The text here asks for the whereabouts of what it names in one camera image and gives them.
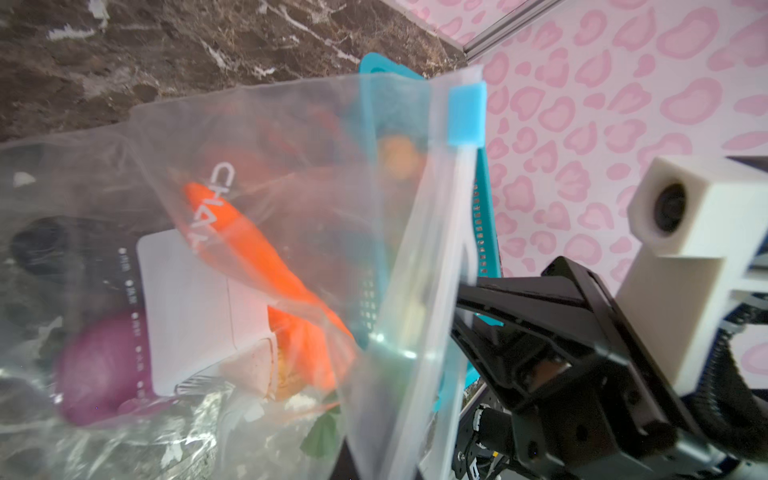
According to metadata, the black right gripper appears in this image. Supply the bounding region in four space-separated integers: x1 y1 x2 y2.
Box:
450 257 738 479

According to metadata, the teal plastic basket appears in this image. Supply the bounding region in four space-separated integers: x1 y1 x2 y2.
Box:
358 51 504 415

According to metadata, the toy carrot with leaves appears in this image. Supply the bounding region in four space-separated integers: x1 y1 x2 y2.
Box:
184 182 356 459

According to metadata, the clear zip top bag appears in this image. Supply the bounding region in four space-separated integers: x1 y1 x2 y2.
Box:
1 67 485 479

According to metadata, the purple toy onion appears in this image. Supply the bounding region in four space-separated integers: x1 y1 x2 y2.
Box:
54 311 173 427

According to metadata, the orange toy pumpkin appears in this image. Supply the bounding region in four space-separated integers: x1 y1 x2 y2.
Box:
377 135 424 181

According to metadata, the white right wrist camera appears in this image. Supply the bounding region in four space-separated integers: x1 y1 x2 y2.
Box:
616 155 767 396

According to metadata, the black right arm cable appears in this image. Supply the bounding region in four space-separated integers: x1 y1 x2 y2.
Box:
698 299 768 463

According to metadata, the aluminium frame corner post right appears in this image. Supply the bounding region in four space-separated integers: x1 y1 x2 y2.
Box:
463 0 563 61

